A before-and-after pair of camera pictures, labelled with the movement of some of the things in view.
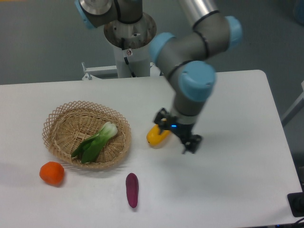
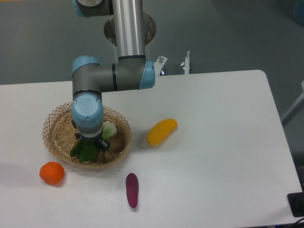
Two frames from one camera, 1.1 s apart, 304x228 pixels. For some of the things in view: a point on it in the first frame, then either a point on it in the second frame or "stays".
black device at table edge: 296,201 stays
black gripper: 165,120 -> 94,139
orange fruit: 52,172 stays
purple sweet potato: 132,186 stays
